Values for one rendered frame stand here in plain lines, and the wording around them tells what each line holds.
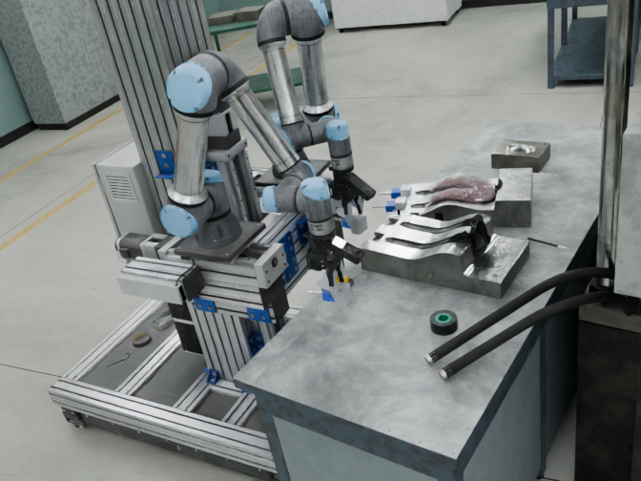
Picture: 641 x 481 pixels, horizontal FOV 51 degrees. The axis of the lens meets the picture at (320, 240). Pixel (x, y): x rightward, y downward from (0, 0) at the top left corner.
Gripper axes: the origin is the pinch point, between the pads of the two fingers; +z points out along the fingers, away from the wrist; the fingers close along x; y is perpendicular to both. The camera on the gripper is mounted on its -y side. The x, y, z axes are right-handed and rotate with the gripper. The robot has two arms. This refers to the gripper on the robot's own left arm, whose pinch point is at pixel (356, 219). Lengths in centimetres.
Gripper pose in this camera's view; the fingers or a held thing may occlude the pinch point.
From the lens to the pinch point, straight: 235.3
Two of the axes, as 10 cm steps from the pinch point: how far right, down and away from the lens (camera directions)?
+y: -7.6, -2.1, 6.2
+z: 1.7, 8.5, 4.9
